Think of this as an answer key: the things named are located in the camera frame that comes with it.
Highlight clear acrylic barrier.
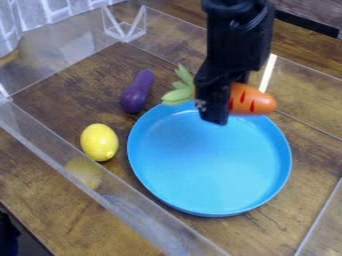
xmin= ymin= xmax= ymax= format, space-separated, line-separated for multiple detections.
xmin=0 ymin=98 xmax=230 ymax=256
xmin=103 ymin=1 xmax=342 ymax=140

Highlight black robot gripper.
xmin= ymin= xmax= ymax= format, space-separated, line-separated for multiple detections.
xmin=195 ymin=0 xmax=275 ymax=126

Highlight orange toy carrot green leaves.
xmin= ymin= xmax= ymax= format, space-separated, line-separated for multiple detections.
xmin=160 ymin=64 xmax=277 ymax=115

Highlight blue round plate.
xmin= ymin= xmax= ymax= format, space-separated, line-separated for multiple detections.
xmin=127 ymin=102 xmax=293 ymax=217

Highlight yellow toy lemon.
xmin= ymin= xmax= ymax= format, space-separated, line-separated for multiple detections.
xmin=80 ymin=123 xmax=119 ymax=162

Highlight purple toy eggplant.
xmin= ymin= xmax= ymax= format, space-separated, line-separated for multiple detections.
xmin=120 ymin=69 xmax=155 ymax=113

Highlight clear acrylic front barrier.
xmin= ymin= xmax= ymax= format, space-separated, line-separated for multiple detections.
xmin=0 ymin=98 xmax=230 ymax=256

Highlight clear acrylic back barrier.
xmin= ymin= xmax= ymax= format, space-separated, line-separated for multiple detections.
xmin=103 ymin=1 xmax=342 ymax=140

